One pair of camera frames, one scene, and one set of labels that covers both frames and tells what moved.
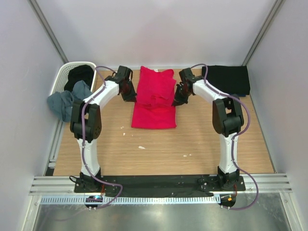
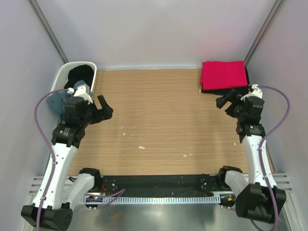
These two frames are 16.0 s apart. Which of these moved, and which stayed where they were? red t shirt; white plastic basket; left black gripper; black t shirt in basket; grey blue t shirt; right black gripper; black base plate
Moved: red t shirt; right black gripper; left black gripper
Stayed: white plastic basket; grey blue t shirt; black base plate; black t shirt in basket
